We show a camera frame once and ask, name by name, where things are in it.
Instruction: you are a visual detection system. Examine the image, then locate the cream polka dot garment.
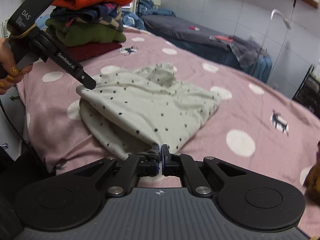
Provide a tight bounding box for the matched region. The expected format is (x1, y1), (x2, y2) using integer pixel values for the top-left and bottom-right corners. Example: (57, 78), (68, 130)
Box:
(76, 63), (221, 159)

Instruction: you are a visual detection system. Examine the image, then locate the dark grey side bed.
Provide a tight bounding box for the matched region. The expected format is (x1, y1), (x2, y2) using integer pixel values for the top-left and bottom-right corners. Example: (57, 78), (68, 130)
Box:
(143, 15), (273, 83)

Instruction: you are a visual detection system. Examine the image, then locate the green folded sweater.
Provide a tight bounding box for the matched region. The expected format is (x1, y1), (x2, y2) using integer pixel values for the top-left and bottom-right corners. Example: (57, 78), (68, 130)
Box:
(46, 18), (126, 47)

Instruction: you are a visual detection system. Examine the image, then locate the dark red folded garment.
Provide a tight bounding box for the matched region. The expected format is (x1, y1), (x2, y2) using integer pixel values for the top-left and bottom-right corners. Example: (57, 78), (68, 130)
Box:
(63, 42), (122, 62)

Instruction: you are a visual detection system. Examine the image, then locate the white gooseneck lamp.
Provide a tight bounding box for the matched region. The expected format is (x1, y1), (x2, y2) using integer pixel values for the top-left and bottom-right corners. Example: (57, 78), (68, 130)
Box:
(250, 9), (291, 75)

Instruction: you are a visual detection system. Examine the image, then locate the left hand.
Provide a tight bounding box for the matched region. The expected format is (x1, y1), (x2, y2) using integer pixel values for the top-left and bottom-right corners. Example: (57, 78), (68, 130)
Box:
(1, 38), (33, 95)

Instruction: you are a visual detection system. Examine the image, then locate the red small object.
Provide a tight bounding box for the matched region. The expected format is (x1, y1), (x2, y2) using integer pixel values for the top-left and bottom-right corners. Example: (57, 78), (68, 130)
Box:
(189, 27), (200, 31)

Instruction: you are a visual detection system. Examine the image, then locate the black wire rack shelf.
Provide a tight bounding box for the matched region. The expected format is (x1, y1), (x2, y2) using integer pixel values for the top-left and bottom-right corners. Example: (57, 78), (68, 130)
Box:
(292, 64), (319, 118)

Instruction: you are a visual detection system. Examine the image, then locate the patterned folded garment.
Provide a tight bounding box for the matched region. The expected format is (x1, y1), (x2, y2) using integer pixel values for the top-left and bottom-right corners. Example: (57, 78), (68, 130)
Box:
(50, 2), (124, 33)

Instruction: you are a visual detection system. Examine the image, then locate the blue clothing on bed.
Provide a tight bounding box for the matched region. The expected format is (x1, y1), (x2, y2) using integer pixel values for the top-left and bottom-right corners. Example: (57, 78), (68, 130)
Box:
(121, 0), (176, 30)

